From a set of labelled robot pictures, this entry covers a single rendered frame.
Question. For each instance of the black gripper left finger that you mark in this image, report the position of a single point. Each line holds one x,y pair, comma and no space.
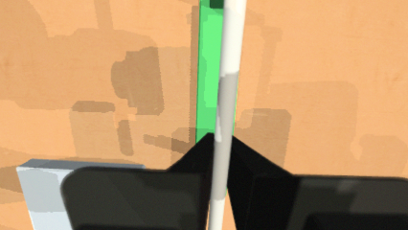
178,197

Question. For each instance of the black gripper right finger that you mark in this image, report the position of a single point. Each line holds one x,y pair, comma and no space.
264,196

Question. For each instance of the white tapered rod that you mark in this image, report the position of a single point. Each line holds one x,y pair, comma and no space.
230,51

